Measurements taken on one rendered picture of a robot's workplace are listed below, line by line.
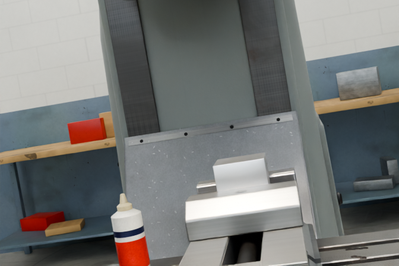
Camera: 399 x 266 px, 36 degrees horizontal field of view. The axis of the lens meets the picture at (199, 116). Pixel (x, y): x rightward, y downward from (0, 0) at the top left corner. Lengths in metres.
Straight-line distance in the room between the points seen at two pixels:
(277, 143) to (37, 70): 4.39
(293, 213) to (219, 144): 0.45
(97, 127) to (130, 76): 3.46
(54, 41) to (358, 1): 2.48
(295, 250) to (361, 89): 3.86
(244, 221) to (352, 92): 3.79
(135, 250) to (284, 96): 0.42
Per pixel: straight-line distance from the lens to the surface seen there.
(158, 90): 1.12
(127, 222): 0.80
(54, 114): 5.30
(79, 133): 4.63
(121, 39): 1.13
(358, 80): 4.41
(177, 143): 1.10
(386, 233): 0.85
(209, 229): 0.66
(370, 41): 4.96
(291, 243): 0.60
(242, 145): 1.08
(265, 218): 0.65
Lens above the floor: 1.17
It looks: 3 degrees down
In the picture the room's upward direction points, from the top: 10 degrees counter-clockwise
